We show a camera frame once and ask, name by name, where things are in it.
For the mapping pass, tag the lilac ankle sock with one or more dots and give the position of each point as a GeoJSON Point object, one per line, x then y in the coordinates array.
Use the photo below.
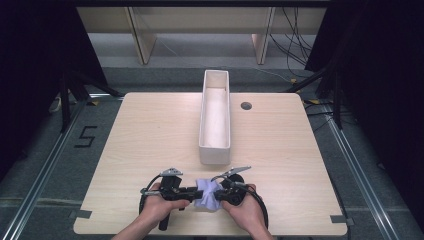
{"type": "Point", "coordinates": [204, 191]}
{"type": "Point", "coordinates": [211, 203]}

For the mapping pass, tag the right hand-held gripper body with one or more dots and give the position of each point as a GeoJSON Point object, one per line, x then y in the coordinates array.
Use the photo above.
{"type": "Point", "coordinates": [233, 193]}

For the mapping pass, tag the long white fabric box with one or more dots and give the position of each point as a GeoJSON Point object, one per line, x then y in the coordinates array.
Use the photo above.
{"type": "Point", "coordinates": [215, 120]}

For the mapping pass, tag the beige wooden desk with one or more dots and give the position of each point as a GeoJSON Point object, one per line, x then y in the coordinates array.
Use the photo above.
{"type": "Point", "coordinates": [200, 20]}

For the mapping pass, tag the black metal stand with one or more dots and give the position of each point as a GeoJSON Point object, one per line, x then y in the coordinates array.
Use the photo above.
{"type": "Point", "coordinates": [336, 100]}
{"type": "Point", "coordinates": [66, 100]}

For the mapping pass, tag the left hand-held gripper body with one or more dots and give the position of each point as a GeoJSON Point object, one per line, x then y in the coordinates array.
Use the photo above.
{"type": "Point", "coordinates": [170, 186]}

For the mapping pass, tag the person's left hand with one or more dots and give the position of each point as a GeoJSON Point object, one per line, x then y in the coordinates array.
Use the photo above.
{"type": "Point", "coordinates": [156, 210]}

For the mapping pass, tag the metal floor rail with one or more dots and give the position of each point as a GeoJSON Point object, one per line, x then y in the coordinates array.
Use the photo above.
{"type": "Point", "coordinates": [43, 166]}
{"type": "Point", "coordinates": [360, 173]}

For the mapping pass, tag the grey round table grommet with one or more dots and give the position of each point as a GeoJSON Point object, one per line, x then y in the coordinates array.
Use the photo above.
{"type": "Point", "coordinates": [246, 106]}

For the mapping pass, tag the person's right hand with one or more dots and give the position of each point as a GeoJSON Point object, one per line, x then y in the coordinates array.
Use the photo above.
{"type": "Point", "coordinates": [245, 213]}

